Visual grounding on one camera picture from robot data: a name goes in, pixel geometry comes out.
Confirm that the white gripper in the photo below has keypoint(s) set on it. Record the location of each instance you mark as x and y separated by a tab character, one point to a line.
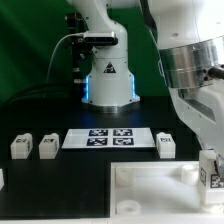
202	110

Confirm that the black camera on stand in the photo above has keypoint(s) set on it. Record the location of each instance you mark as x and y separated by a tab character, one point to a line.
99	38

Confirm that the white square table top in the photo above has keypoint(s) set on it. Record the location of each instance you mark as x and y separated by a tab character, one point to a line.
156	193

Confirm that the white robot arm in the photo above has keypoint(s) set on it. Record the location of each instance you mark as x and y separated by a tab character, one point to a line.
191	59

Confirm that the black camera stand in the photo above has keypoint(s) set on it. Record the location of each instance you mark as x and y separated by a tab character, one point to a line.
79	50

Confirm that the white sheet with markers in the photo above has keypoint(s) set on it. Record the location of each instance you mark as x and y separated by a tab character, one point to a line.
108	138

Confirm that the white block left edge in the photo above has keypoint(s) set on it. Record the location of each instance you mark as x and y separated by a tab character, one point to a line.
1	179

